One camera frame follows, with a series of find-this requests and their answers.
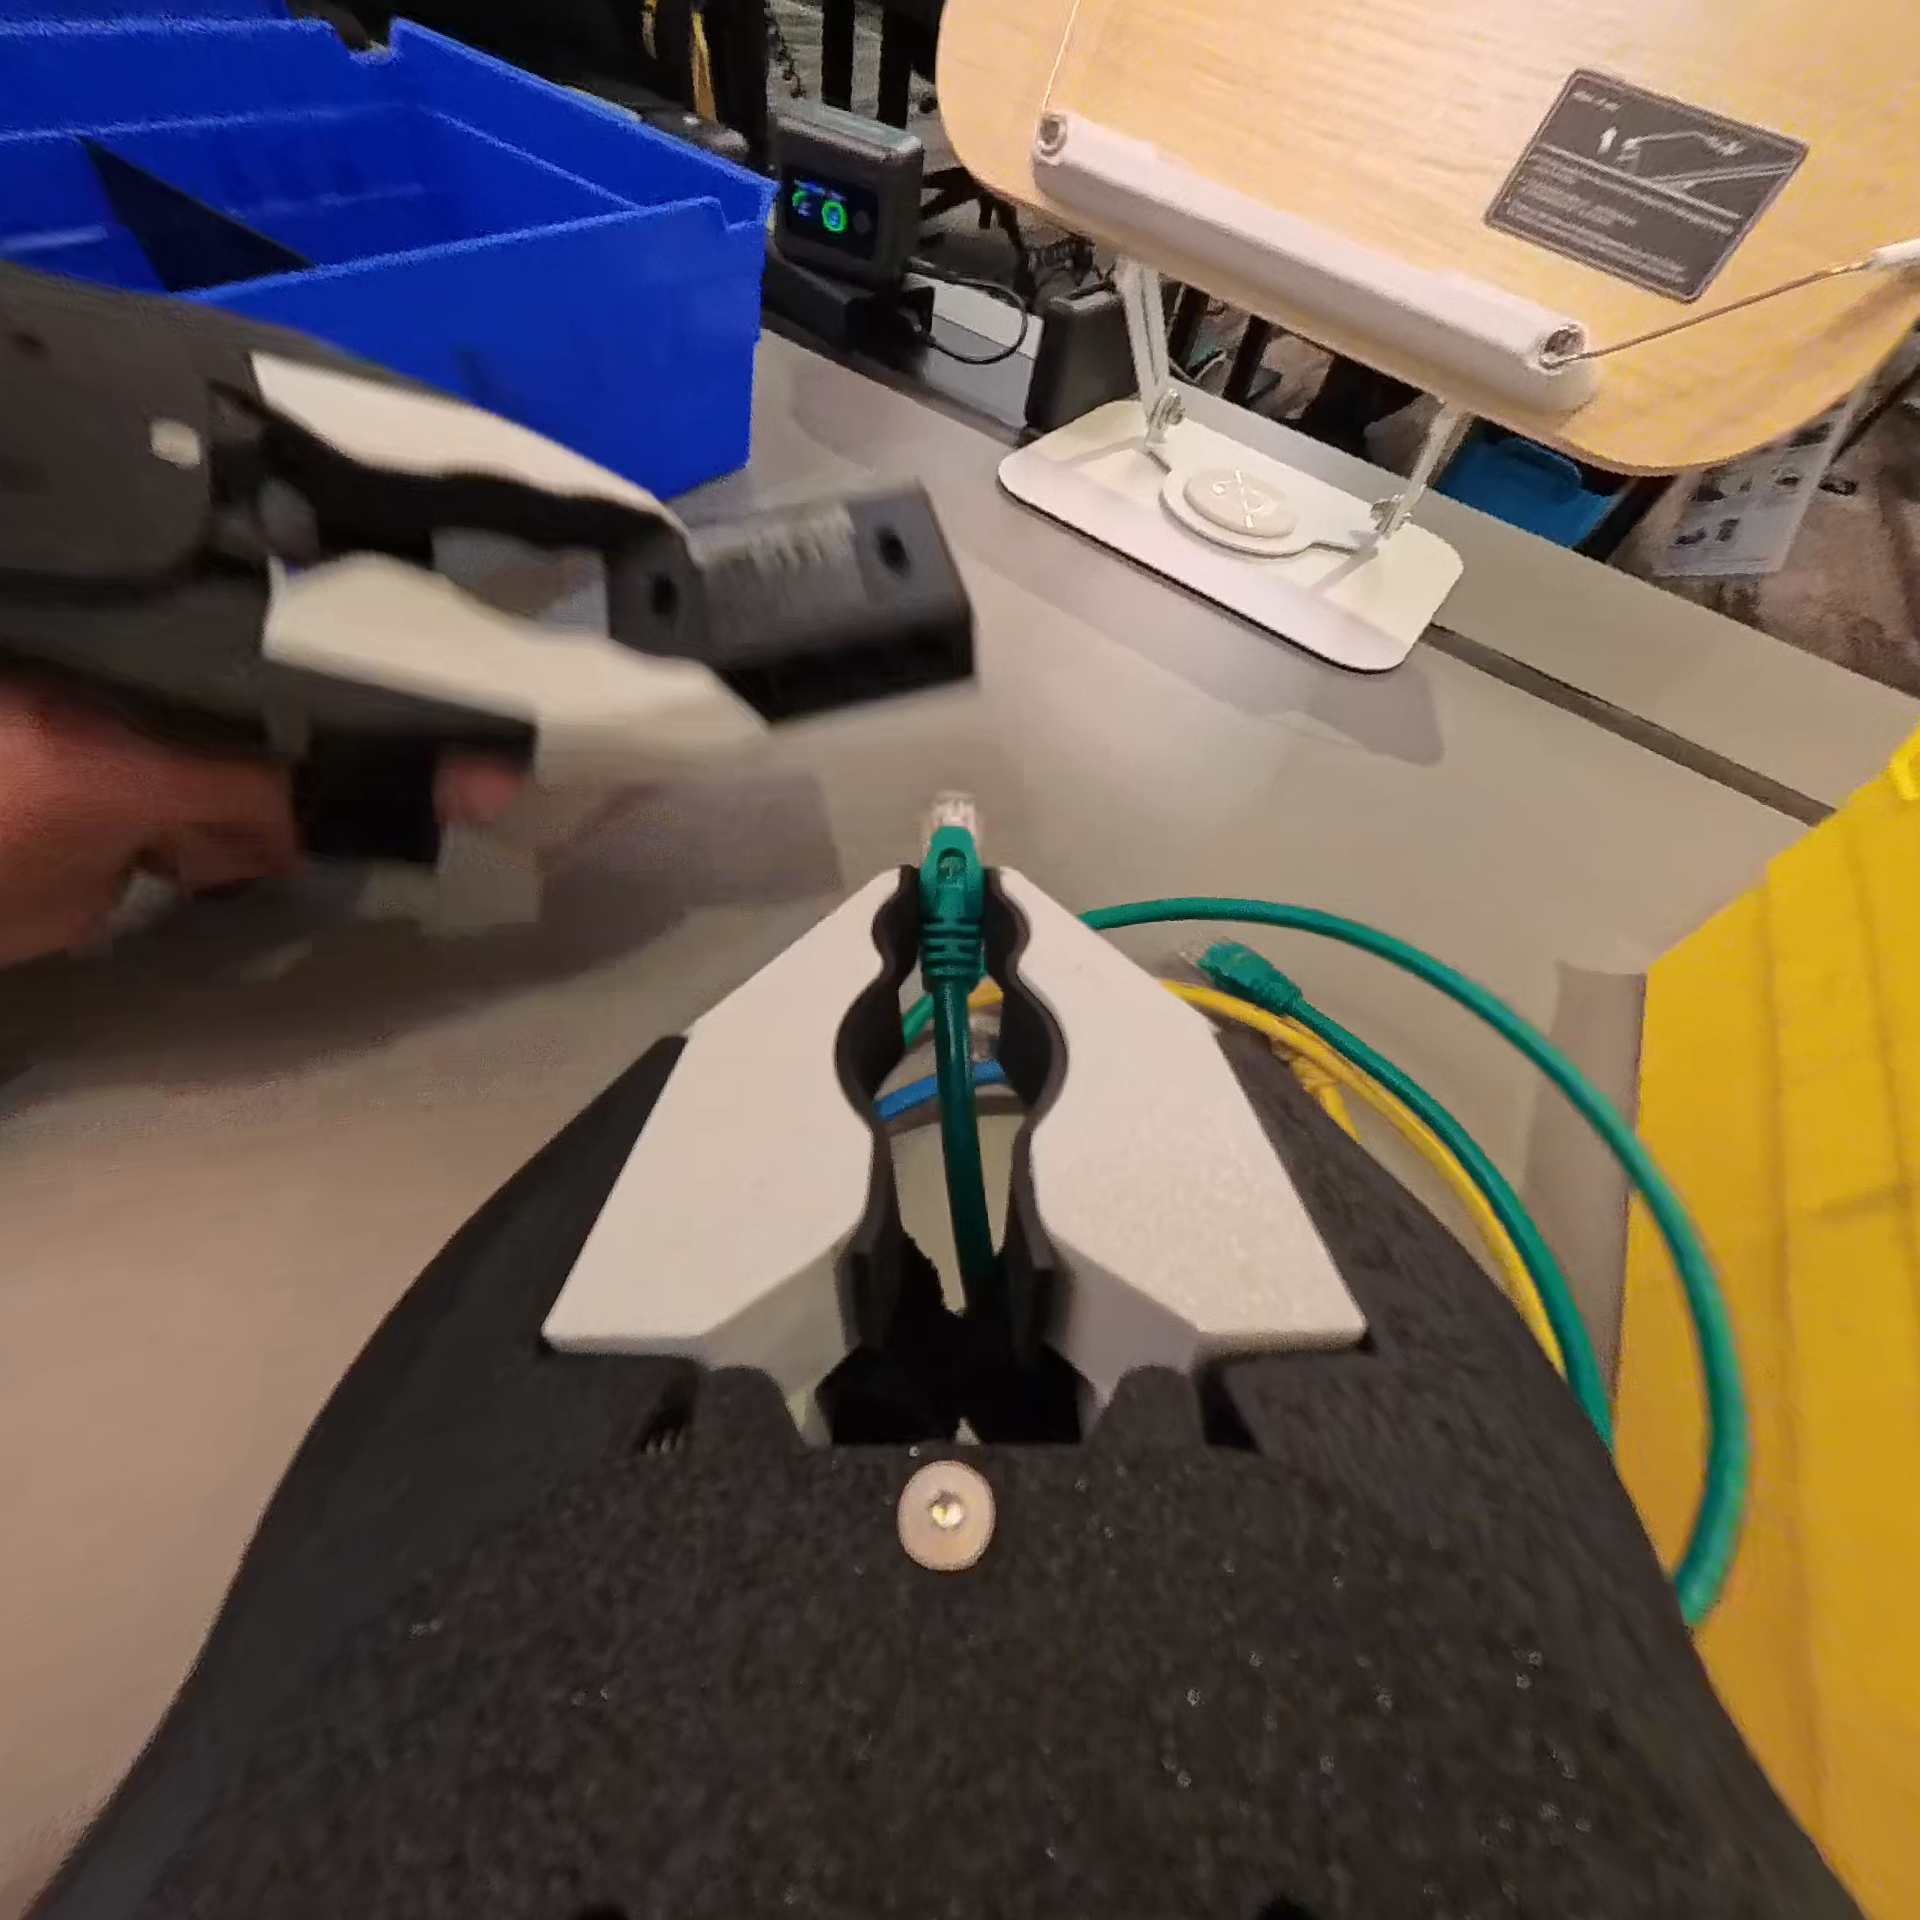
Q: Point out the black bin divider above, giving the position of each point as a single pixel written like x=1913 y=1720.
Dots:
x=195 y=233

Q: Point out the yellow plastic bin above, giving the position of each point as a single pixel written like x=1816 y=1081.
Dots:
x=1799 y=1200

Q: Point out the person's left hand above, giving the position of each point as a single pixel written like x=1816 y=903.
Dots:
x=119 y=810

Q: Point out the wooden stand with white base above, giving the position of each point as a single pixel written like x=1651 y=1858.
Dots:
x=1349 y=89

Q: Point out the black power station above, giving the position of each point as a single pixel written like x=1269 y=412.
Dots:
x=849 y=195

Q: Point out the blue bag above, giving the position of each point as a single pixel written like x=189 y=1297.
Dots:
x=1531 y=488

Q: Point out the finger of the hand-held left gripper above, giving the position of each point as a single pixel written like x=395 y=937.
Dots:
x=571 y=675
x=451 y=435

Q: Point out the printed paper sheet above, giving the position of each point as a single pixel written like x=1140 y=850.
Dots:
x=1757 y=504

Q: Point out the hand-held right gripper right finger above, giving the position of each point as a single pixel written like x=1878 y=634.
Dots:
x=1185 y=1200

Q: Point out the black network switch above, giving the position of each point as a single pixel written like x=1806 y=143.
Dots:
x=839 y=586

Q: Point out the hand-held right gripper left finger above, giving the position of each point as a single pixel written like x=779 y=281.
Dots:
x=704 y=1200

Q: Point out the blue plastic bin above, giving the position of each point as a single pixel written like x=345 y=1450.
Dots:
x=524 y=271

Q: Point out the black power adapter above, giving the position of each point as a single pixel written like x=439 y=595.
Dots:
x=1085 y=360

